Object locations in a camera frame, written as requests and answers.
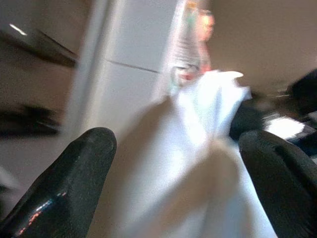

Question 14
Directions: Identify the white cloth garment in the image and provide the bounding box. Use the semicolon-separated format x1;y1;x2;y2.
85;71;278;238

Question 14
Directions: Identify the black object pile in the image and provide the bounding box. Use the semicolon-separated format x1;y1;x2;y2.
229;69;317;156

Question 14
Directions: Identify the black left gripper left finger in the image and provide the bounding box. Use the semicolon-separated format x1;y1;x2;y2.
0;127;117;238

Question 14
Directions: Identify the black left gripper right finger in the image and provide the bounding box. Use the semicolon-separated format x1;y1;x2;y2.
238;130;317;238

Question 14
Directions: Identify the white cabinet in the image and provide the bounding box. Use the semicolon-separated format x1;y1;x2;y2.
64;0;183;139

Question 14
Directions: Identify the clear plastic bottle pack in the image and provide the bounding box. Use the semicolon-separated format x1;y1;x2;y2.
169;0;215;87

